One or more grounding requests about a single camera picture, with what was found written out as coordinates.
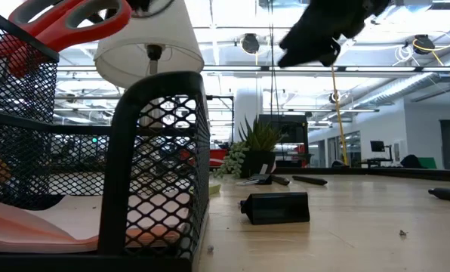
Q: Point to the black pen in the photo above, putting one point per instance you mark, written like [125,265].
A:
[281,180]
[449,195]
[310,180]

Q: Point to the small grey debris crumb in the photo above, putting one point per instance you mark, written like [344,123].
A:
[210,249]

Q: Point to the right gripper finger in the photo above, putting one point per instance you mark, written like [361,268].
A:
[298,47]
[330,53]

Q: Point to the background computer monitor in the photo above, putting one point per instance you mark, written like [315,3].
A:
[378,146]

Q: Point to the green background object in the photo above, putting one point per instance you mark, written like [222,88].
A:
[429,163]

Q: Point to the black background cabinet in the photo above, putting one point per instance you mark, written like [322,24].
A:
[293,132]

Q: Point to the white table lamp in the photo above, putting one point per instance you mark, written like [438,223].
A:
[172,38]

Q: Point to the black mesh desk organizer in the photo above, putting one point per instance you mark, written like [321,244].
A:
[117,170]

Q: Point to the yellow-green eraser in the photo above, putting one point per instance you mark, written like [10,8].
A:
[214,189]

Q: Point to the black aluminium table frame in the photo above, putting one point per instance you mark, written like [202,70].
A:
[398,174]

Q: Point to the succulent plant black pot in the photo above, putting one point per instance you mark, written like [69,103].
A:
[249,164]

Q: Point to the red background box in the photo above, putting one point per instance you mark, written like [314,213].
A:
[218,158]

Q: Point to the pink sticky notes pad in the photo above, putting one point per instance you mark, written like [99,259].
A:
[40,234]

